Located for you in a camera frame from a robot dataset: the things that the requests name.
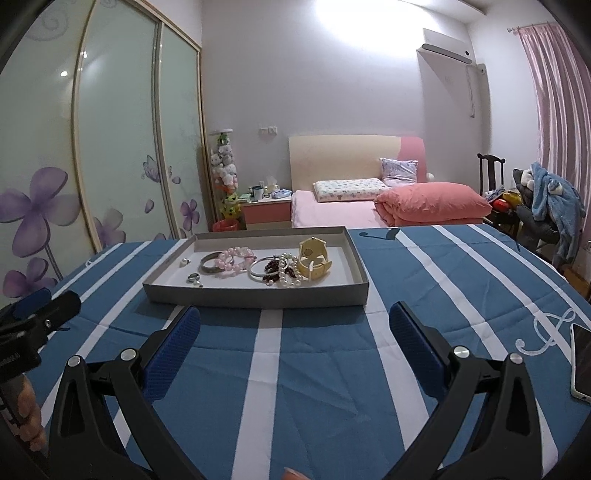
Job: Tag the coral folded quilt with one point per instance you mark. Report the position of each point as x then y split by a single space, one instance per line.
429 203

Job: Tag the grey padded chair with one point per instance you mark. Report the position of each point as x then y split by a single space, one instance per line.
531 226

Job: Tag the white patterned pillow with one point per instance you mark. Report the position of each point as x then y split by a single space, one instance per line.
351 189

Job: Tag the dark wooden chair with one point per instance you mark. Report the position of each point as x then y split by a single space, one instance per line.
490 173

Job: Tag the grey cardboard tray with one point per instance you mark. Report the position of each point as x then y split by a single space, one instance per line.
344 272

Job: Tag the beige pink headboard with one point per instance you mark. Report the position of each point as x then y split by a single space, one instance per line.
341 157

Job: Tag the white air conditioner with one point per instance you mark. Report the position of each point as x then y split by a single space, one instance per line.
445 46

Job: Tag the colourful toys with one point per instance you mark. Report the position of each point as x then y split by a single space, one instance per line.
503 201

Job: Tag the pink beige nightstand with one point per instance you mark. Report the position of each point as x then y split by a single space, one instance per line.
265 214

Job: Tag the bed with pink sheet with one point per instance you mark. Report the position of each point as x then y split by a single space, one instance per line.
332 212

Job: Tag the blue white striped tablecloth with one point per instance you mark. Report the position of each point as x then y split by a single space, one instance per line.
323 369

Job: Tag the silver cuff bangle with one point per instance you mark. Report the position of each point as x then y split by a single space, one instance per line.
210 268

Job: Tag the thin silver hoop bangle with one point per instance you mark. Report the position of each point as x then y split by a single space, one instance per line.
254 275

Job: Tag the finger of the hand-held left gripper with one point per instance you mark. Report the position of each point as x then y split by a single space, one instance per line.
30 302
60 309

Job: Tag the white air conditioner pipe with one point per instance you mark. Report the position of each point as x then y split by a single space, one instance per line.
472 92

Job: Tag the green book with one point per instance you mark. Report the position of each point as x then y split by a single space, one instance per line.
244 198

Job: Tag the pink curtain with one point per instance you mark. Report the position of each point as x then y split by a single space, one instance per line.
563 138

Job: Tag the flower print sliding wardrobe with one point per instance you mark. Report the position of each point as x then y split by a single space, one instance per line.
115 138

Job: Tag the curtain rod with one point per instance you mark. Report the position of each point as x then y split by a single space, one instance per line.
531 26

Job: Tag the white smartphone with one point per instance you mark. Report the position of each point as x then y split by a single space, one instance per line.
582 364

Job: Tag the person's left hand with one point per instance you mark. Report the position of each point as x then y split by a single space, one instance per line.
33 415

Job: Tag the lilac pillow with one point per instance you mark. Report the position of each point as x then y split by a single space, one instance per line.
399 171

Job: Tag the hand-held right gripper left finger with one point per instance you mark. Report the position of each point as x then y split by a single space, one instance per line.
173 355

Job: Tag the tissue box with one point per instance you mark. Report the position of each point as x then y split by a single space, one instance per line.
273 185

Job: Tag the clear tube of plush toys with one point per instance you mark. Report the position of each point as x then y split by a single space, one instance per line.
224 170

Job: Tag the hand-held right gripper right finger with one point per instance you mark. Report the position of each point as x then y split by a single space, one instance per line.
415 350

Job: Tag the blue plush garment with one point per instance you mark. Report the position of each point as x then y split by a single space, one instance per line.
551 198

